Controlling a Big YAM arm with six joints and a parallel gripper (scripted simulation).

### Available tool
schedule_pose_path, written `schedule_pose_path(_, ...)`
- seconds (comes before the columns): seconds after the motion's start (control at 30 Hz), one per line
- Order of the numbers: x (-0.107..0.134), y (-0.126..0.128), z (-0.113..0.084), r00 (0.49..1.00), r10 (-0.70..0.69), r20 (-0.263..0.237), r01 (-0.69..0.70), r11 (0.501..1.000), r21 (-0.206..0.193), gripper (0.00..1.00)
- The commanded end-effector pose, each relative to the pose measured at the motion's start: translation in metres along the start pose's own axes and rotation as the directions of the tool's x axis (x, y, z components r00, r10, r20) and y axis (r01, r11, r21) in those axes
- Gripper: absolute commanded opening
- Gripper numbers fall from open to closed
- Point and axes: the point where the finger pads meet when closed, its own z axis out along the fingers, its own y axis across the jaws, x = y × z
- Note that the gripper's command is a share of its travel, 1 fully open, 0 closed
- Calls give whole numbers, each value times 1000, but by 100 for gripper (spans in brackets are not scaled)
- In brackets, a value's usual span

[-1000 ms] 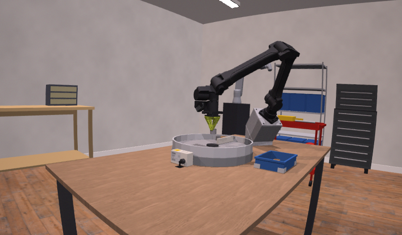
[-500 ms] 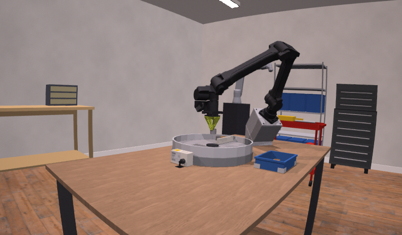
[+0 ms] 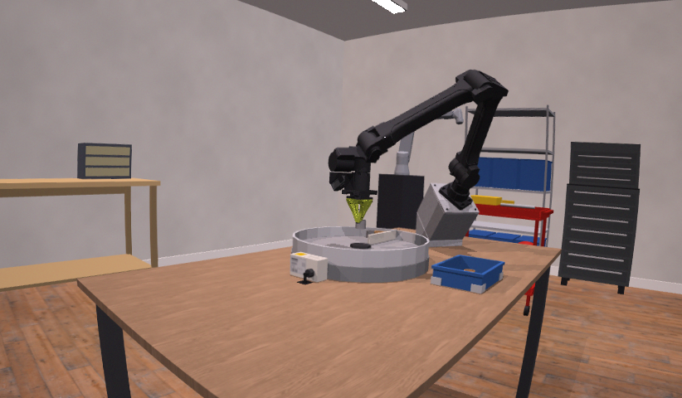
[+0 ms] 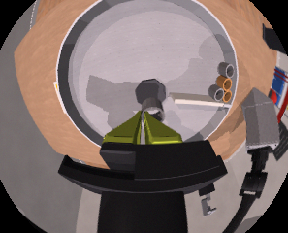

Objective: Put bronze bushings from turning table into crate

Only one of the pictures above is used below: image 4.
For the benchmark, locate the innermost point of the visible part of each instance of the bronze bushing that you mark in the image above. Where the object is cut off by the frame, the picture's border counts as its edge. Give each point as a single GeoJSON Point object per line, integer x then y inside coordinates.
{"type": "Point", "coordinates": [224, 82]}
{"type": "Point", "coordinates": [227, 96]}

